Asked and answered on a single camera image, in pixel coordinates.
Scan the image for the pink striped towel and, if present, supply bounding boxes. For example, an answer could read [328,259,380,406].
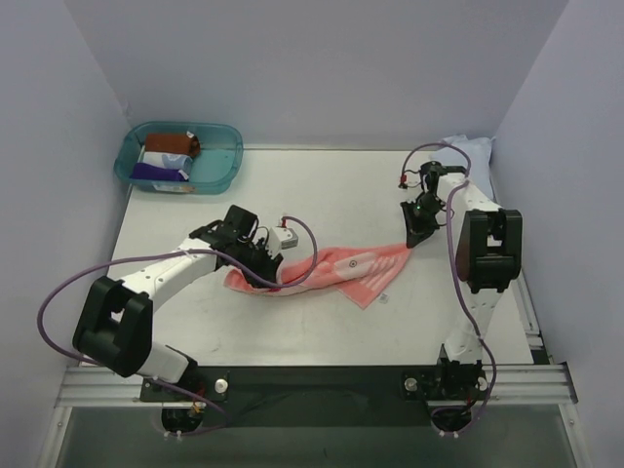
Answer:
[224,244,411,309]

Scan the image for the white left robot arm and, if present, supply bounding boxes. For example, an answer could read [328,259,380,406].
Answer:
[72,205,298,402]

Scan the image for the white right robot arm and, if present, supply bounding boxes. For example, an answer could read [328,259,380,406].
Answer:
[399,161,523,401]

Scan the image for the light blue towel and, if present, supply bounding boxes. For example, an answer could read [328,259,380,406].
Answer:
[429,135,494,200]

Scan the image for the teal plastic bin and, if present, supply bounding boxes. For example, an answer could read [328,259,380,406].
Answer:
[114,121,243,195]

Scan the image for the white blue rolled towel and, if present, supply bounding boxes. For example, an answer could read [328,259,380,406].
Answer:
[140,151,193,172]

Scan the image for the brown rolled towel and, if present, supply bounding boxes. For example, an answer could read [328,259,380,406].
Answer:
[144,133,201,158]

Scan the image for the purple rolled towel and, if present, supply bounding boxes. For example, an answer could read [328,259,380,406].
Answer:
[130,163,189,182]

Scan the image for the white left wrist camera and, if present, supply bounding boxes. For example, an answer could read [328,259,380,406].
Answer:
[266,226,298,254]

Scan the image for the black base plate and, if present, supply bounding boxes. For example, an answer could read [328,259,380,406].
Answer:
[139,365,488,432]

